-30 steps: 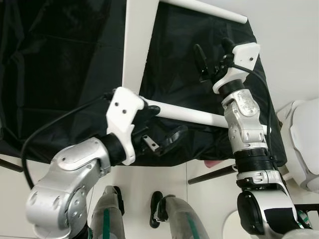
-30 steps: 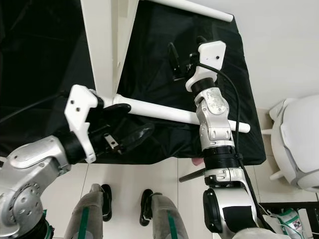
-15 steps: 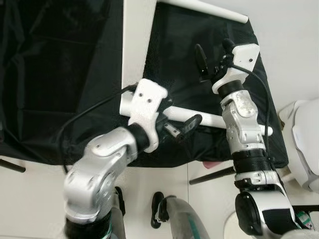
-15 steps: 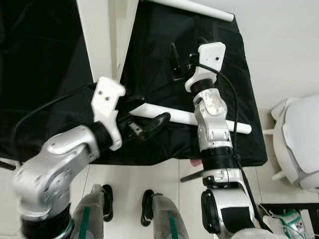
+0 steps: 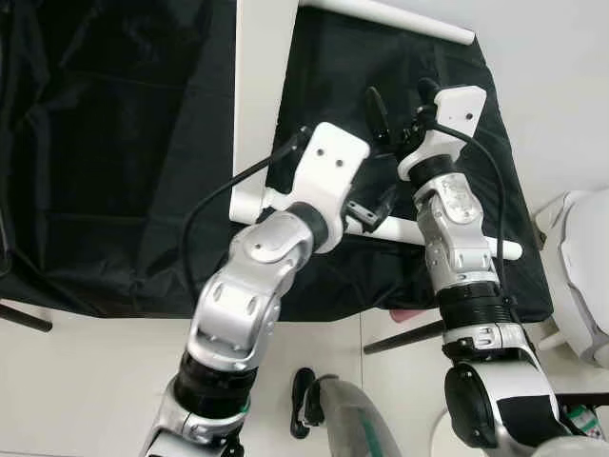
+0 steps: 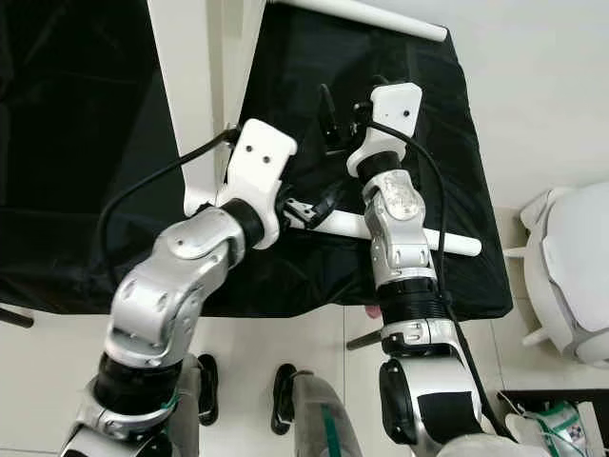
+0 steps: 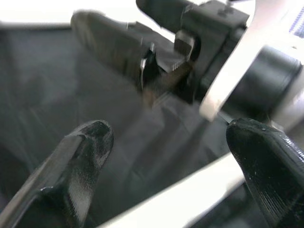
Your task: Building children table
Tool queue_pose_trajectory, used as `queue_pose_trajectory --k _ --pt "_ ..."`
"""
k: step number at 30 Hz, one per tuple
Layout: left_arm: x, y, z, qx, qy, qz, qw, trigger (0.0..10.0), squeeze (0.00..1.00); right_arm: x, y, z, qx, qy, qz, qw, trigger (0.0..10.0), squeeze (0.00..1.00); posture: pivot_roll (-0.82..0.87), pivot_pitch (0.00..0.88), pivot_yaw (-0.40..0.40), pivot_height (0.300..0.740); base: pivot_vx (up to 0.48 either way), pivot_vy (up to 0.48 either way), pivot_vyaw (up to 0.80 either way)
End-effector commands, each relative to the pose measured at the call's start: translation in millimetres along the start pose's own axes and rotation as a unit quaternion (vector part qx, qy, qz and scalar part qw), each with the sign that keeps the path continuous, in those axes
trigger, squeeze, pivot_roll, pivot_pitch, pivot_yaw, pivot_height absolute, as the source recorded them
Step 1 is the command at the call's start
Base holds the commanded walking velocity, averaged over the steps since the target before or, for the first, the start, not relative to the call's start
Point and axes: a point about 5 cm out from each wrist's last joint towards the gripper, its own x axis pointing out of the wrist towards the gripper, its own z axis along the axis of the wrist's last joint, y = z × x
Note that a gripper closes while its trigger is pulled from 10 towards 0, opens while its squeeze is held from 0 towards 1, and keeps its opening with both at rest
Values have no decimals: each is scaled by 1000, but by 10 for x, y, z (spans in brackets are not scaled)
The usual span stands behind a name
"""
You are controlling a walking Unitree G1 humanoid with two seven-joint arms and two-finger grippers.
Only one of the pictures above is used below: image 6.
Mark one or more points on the green white package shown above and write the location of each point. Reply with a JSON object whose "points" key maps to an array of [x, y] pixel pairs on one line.
{"points": [[552, 428]]}

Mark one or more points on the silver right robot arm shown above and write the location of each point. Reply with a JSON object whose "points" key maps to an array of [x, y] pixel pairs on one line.
{"points": [[400, 238]]}

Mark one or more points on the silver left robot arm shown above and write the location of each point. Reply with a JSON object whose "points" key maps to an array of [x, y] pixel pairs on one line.
{"points": [[171, 276]]}

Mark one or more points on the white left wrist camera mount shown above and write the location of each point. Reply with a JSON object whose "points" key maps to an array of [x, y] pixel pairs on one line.
{"points": [[262, 157]]}

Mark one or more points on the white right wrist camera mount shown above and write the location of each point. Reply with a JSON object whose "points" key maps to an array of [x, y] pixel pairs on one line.
{"points": [[390, 124]]}

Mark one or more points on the dark low box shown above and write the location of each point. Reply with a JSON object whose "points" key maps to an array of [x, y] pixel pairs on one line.
{"points": [[514, 395]]}

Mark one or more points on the white plastic chair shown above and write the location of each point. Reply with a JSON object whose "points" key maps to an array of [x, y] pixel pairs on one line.
{"points": [[571, 257]]}

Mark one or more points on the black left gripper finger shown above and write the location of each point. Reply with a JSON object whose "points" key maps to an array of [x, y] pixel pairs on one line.
{"points": [[330, 200]]}

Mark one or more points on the black table cloth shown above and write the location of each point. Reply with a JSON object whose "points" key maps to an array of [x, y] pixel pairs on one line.
{"points": [[76, 143]]}

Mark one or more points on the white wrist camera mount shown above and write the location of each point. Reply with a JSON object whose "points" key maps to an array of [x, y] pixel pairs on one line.
{"points": [[390, 124], [262, 157]]}

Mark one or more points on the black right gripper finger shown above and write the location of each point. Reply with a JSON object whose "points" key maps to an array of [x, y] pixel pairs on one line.
{"points": [[328, 109], [377, 86]]}

